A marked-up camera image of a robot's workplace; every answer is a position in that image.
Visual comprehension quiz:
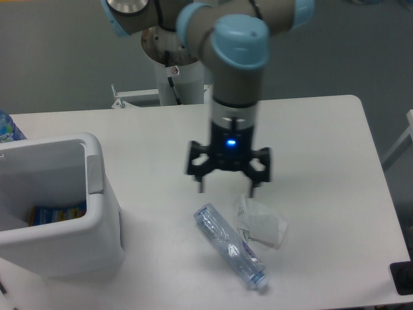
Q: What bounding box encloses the white pedestal base frame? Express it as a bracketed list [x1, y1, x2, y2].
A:
[110, 83, 214, 110]

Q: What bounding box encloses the white furniture leg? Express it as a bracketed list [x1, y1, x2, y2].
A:
[381, 110, 412, 172]

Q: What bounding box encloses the clear empty plastic bottle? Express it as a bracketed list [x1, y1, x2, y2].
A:
[194, 203, 269, 291]

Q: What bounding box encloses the white push-lid trash can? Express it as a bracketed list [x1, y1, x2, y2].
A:
[1, 132, 125, 278]

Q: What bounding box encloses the black cable on pedestal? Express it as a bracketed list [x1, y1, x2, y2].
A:
[164, 50, 182, 106]

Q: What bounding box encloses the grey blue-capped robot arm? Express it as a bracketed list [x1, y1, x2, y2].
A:
[101, 1, 315, 188]

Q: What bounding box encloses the blue yellow package in bin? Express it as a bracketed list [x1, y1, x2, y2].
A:
[29, 201, 87, 226]

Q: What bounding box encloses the crumpled white paper wrapper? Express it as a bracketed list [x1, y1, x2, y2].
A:
[236, 194, 288, 249]

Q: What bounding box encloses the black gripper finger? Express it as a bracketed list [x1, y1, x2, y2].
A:
[247, 147, 271, 198]
[186, 141, 213, 193]

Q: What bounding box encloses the blue labelled bottle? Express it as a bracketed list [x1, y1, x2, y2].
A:
[1, 110, 27, 143]

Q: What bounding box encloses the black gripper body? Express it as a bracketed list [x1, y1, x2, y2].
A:
[208, 122, 256, 172]

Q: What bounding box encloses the black device at table edge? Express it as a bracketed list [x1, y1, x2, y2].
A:
[390, 261, 412, 296]

